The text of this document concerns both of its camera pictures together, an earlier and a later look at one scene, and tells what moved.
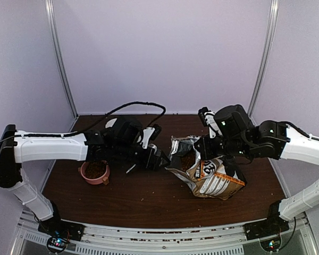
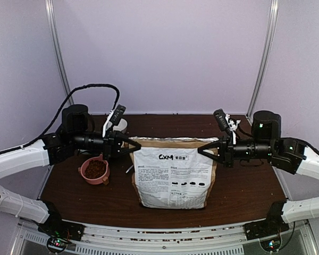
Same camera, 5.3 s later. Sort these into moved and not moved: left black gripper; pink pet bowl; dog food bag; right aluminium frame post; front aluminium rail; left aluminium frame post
Moved: left black gripper; dog food bag
Not moved: front aluminium rail; right aluminium frame post; pink pet bowl; left aluminium frame post
